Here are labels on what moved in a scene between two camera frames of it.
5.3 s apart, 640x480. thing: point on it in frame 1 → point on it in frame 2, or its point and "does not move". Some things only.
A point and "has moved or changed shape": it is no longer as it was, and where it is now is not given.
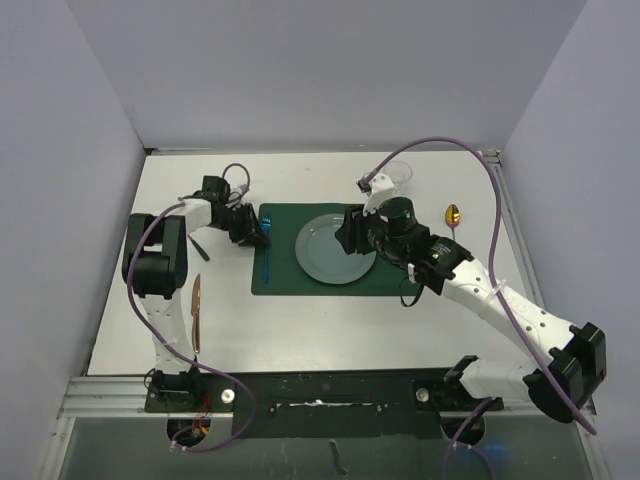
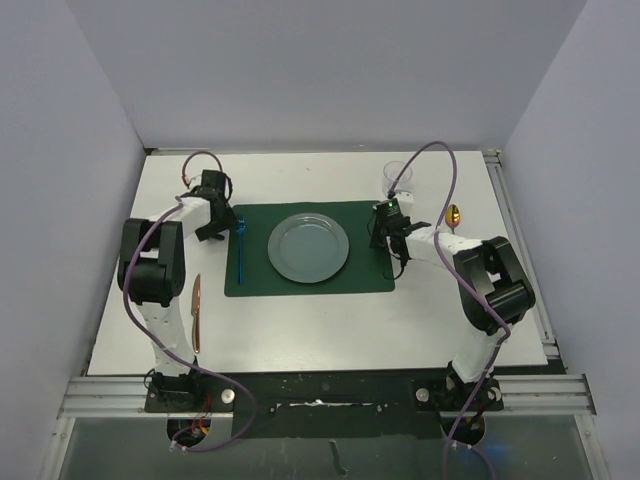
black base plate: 280,405 does not move
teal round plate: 322,256 has moved or changed shape
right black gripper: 351,233 → 377,241
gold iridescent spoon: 452,217 does not move
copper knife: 195,311 does not move
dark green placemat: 277,270 has moved or changed shape
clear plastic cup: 398,172 does not move
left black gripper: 249,234 → 228,222
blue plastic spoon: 267,225 → 240,228
